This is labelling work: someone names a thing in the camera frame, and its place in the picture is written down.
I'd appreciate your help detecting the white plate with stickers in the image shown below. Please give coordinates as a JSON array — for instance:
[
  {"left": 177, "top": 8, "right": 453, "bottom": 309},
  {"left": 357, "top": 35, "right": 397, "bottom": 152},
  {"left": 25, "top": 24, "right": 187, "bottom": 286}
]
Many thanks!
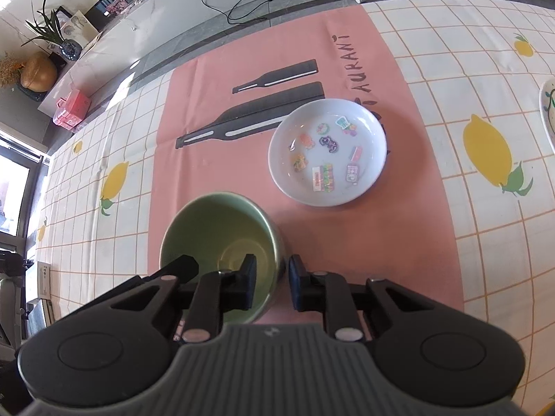
[{"left": 267, "top": 98, "right": 387, "bottom": 207}]

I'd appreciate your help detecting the pink storage box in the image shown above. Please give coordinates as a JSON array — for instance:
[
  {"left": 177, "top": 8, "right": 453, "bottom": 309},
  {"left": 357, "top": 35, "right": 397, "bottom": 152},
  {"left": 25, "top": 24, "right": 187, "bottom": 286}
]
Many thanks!
[{"left": 53, "top": 89, "right": 92, "bottom": 130}]

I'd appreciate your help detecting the white picture card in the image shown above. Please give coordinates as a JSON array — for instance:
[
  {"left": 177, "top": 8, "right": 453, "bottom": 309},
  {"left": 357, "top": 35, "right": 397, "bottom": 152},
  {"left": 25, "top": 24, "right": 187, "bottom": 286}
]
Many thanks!
[{"left": 61, "top": 9, "right": 100, "bottom": 41}]

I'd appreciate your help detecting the green ceramic bowl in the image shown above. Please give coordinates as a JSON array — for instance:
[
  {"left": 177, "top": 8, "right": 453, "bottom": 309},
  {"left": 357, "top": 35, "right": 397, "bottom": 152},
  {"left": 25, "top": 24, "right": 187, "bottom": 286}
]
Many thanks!
[{"left": 160, "top": 193, "right": 287, "bottom": 325}]

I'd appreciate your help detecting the golden round vase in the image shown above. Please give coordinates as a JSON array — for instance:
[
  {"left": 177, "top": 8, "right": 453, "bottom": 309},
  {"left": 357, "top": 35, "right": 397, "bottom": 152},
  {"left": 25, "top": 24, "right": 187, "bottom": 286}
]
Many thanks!
[{"left": 20, "top": 51, "right": 59, "bottom": 93}]

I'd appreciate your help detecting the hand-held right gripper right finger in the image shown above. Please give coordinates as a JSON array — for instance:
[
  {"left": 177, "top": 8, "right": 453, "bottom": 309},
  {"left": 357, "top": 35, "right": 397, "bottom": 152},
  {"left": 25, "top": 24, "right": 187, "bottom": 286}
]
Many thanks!
[{"left": 288, "top": 254, "right": 468, "bottom": 342}]

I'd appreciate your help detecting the potted plant in blue vase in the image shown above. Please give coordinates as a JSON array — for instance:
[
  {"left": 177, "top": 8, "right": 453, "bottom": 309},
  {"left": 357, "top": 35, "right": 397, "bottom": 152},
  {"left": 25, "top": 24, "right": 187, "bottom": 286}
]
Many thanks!
[{"left": 22, "top": 0, "right": 84, "bottom": 60}]

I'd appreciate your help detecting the white plate with leaf pattern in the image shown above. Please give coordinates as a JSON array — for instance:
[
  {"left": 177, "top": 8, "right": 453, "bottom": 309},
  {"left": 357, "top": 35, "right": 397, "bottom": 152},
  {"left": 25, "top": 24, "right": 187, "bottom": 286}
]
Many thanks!
[{"left": 539, "top": 79, "right": 555, "bottom": 157}]

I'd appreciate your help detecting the pink printed placemat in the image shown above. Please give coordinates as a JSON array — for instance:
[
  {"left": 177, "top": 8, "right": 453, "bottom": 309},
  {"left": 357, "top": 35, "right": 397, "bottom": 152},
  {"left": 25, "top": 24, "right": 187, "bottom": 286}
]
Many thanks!
[{"left": 150, "top": 2, "right": 467, "bottom": 343}]

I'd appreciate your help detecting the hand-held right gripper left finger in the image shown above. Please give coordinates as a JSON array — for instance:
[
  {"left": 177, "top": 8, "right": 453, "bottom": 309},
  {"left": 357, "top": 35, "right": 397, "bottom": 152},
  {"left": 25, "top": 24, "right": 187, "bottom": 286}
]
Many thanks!
[{"left": 79, "top": 253, "right": 257, "bottom": 343}]

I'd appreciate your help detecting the white marble cabinet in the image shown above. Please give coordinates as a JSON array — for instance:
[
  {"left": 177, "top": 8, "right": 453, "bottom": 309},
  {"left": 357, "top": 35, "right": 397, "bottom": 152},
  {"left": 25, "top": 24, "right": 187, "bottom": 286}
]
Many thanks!
[{"left": 38, "top": 0, "right": 339, "bottom": 115}]

